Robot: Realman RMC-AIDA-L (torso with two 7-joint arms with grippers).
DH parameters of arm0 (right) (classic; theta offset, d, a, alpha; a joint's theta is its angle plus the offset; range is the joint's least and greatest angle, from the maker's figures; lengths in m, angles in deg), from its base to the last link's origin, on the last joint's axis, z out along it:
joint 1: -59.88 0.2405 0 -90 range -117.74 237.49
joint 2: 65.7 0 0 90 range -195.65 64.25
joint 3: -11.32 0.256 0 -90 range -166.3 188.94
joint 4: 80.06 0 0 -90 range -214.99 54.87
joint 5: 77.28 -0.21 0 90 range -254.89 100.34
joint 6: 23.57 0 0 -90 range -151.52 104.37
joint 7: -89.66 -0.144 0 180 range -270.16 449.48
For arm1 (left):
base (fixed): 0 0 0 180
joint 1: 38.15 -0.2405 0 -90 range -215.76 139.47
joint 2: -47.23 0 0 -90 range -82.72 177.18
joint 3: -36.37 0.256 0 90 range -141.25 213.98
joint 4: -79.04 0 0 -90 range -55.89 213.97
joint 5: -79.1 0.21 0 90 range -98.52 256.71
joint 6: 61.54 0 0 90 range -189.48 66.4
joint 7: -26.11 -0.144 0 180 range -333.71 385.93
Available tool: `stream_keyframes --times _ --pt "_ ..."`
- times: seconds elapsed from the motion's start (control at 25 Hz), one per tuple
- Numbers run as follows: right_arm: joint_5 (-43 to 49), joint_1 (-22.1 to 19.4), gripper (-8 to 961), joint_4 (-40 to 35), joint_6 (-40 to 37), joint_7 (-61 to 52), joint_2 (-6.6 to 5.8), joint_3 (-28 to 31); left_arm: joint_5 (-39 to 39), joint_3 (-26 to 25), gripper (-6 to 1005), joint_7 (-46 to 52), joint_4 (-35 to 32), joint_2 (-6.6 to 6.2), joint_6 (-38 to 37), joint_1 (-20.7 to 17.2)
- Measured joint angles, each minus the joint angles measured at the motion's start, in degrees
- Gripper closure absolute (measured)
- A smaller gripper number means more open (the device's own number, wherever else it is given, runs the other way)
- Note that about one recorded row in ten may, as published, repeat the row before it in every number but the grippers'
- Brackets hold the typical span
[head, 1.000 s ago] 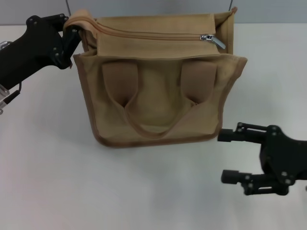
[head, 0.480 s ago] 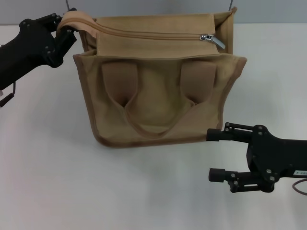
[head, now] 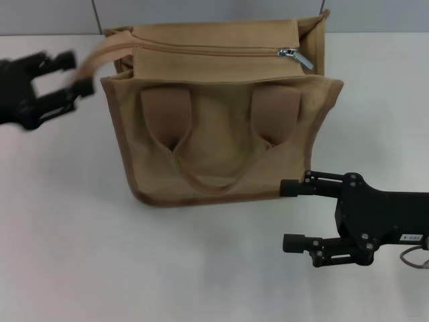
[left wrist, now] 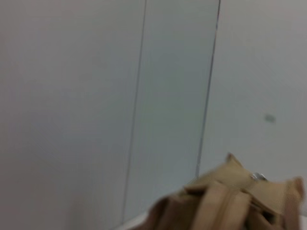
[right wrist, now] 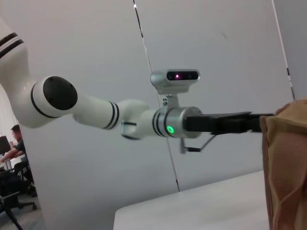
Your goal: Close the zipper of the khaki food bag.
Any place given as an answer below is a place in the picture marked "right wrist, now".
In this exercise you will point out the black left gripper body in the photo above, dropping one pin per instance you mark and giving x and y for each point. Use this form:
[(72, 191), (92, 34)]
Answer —
[(216, 123)]

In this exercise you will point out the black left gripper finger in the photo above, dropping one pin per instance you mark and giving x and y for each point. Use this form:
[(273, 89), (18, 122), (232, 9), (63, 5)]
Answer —
[(262, 114), (255, 124)]

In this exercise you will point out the khaki canvas food bag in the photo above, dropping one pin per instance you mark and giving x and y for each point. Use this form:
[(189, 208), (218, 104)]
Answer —
[(287, 167)]

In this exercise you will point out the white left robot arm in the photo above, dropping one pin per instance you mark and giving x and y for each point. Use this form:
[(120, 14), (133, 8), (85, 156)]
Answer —
[(96, 110)]

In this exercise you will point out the black office chair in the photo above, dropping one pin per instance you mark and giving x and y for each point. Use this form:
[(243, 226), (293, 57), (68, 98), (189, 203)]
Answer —
[(22, 170)]

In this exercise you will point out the seated person in dark shirt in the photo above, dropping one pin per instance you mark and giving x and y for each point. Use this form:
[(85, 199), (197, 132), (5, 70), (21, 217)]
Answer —
[(18, 148)]

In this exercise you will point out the white office desk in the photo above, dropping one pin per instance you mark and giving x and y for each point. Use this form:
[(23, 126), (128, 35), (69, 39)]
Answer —
[(7, 163)]

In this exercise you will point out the black computer monitor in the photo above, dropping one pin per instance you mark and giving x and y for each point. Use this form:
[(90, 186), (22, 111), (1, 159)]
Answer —
[(3, 145)]

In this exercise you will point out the black metal stand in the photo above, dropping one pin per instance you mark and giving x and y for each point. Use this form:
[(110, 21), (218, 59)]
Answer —
[(9, 210)]

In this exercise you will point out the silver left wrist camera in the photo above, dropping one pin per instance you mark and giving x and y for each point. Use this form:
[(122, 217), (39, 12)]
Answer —
[(177, 82)]

